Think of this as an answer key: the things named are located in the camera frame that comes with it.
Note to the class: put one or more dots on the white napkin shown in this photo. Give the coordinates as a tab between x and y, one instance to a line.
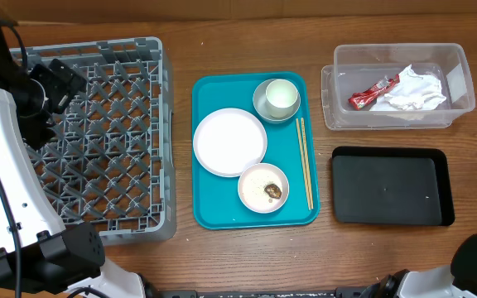
414	92

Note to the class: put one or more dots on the white cup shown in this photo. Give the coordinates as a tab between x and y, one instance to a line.
281	96

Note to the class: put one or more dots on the large white plate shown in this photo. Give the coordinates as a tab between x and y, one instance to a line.
228	141

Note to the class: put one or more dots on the red snack wrapper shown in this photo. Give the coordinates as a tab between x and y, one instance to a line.
363	99

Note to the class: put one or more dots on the brown food scrap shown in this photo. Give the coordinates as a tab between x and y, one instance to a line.
273	191

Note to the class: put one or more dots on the black tray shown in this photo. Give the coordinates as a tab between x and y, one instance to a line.
392	185

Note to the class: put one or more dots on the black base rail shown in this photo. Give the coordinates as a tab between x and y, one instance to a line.
340	292

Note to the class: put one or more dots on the grey saucer bowl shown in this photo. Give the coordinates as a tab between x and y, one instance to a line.
260	104

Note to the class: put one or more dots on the clear plastic bin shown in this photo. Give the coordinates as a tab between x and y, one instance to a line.
357	67

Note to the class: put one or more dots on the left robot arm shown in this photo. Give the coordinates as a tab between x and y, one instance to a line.
37	251

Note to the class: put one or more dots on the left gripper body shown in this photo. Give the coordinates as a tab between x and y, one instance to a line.
50	93

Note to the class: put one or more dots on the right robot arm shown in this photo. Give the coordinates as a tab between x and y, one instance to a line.
456	280

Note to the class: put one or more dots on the grey plastic dish rack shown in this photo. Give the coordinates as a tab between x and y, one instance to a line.
110	162

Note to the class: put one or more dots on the small white bowl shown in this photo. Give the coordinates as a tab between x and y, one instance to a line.
251	188

